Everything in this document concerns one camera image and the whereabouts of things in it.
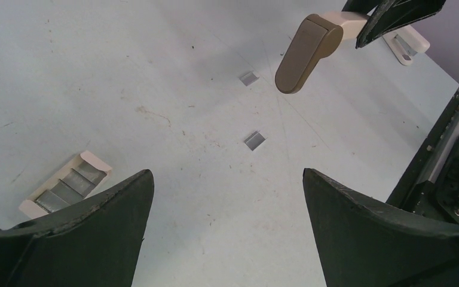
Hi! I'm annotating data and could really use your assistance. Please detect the open staple box tray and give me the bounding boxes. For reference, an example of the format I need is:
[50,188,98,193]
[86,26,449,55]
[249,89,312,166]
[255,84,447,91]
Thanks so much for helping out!
[19,151,112,219]

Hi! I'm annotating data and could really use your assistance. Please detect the white stapler at right edge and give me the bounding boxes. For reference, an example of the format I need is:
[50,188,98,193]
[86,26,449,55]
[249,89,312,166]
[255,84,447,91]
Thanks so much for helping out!
[382,25,430,66]

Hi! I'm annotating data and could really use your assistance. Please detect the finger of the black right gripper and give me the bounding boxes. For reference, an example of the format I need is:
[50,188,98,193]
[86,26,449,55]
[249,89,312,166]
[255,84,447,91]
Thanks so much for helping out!
[342,0,446,48]

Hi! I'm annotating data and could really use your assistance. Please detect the silver staple strip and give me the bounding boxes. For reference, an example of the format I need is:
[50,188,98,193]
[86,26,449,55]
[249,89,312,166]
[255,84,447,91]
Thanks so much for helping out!
[239,71,259,87]
[244,131,266,151]

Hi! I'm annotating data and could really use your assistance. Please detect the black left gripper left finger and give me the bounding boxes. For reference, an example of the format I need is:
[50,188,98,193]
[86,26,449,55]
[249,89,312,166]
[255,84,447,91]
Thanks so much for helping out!
[0,170,154,286]

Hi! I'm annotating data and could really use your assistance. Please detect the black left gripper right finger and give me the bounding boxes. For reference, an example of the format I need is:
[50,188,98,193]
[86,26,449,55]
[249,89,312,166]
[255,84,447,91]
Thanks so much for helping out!
[303,168,459,286]

